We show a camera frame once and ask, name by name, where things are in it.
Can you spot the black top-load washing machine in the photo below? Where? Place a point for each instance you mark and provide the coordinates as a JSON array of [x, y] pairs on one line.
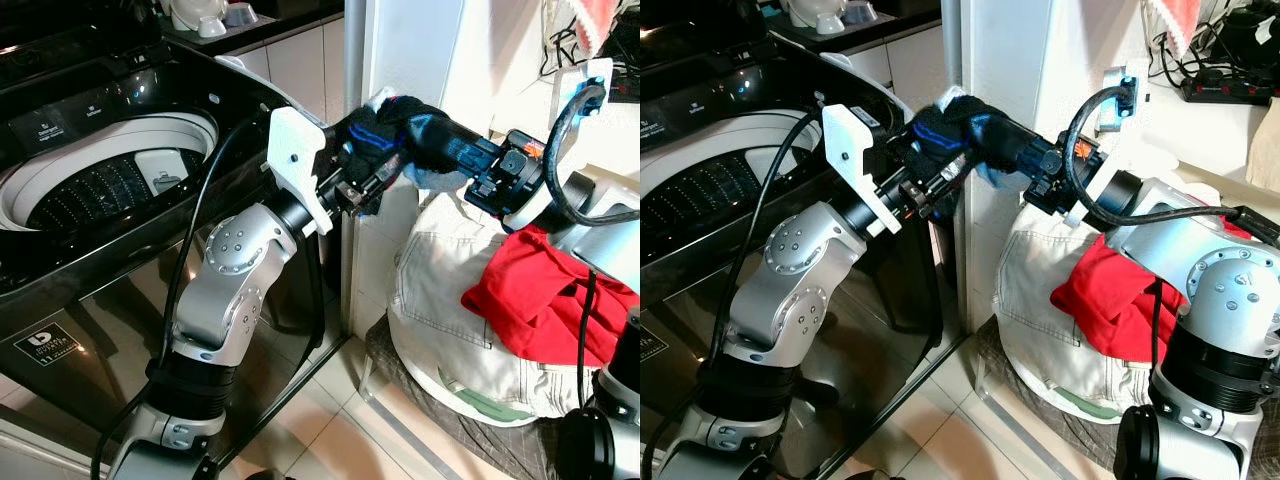
[[100, 270], [700, 230]]

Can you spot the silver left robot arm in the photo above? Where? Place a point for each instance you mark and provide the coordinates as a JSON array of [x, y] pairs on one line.
[[220, 290], [790, 280]]

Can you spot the black power strip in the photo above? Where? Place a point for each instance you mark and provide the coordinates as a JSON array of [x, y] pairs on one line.
[[1225, 90]]

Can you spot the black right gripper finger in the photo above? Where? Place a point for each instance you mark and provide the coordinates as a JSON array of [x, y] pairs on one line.
[[1012, 128], [1010, 158], [450, 128], [445, 158]]

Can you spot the white green laundry basket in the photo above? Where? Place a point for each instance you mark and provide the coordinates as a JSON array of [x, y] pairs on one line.
[[1080, 400], [480, 400]]

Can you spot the pink towel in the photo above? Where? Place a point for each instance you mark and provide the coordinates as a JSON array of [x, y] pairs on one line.
[[1172, 20], [595, 20]]

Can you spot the small grey bowl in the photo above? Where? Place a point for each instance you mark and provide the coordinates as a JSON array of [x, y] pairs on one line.
[[243, 15], [862, 12]]

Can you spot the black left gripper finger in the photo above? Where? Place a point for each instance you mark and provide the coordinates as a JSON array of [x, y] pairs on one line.
[[940, 188], [382, 125], [378, 188], [948, 125]]

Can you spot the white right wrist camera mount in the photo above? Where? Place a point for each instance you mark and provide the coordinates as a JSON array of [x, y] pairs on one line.
[[588, 105], [1122, 110]]

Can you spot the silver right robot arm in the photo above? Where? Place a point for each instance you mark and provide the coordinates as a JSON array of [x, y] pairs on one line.
[[1225, 290], [610, 240]]

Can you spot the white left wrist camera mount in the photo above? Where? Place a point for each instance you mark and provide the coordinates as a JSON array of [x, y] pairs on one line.
[[293, 150], [848, 150]]

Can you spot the black washer logo label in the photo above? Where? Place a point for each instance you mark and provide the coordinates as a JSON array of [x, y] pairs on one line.
[[45, 345], [653, 342]]

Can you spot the red garment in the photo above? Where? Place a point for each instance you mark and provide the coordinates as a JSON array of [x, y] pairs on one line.
[[1110, 300], [540, 300]]

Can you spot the beige trousers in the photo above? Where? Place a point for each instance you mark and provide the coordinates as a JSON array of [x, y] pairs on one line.
[[435, 290], [1030, 290]]

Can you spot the brown checkered stool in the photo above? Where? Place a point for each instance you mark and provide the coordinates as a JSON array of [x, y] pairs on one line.
[[1060, 440], [480, 440]]

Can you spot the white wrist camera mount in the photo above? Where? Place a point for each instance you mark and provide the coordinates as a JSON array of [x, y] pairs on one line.
[[588, 105], [1122, 110], [848, 150], [293, 150]]

